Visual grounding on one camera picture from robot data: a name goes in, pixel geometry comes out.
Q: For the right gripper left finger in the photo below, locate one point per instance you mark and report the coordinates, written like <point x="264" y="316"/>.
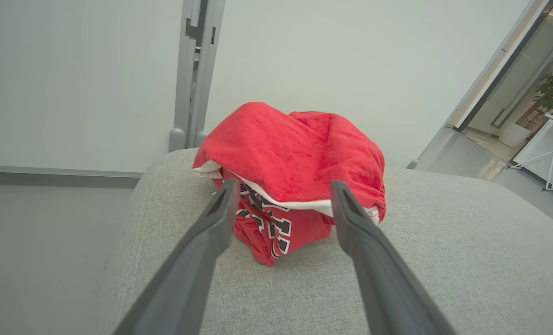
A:
<point x="188" y="279"/>

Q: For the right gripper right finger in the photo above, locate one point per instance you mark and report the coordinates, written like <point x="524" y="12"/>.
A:
<point x="388" y="288"/>

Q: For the red white sports jersey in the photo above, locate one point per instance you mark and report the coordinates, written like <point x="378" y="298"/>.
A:
<point x="295" y="149"/>

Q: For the white plant pot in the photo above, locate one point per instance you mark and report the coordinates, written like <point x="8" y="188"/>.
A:
<point x="513" y="135"/>

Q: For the small grey rounded post cap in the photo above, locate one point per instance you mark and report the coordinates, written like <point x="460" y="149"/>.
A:
<point x="413" y="164"/>

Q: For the grey baseboard rail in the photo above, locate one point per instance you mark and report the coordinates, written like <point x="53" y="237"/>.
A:
<point x="48" y="179"/>

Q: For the grey partition post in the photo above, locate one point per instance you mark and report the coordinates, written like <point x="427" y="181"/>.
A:
<point x="183" y="70"/>

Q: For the glass door with dark frame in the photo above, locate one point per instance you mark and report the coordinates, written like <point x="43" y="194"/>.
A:
<point x="518" y="88"/>

